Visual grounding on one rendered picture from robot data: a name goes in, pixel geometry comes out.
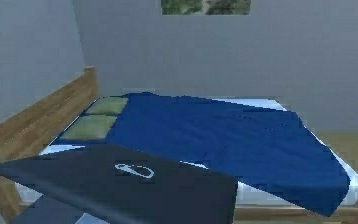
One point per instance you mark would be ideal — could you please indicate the blue blanket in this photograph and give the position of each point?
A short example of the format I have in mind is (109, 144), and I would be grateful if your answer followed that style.
(227, 143)

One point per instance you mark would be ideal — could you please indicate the green framed picture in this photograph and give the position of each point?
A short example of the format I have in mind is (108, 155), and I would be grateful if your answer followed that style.
(205, 6)

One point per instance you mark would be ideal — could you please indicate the green pillow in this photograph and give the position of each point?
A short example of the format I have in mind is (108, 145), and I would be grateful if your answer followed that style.
(88, 127)
(107, 105)

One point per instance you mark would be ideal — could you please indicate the black laptop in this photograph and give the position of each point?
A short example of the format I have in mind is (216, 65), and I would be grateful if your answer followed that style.
(127, 186)

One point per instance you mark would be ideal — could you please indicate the wooden bed with white mattress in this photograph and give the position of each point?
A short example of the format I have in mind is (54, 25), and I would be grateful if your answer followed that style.
(33, 123)

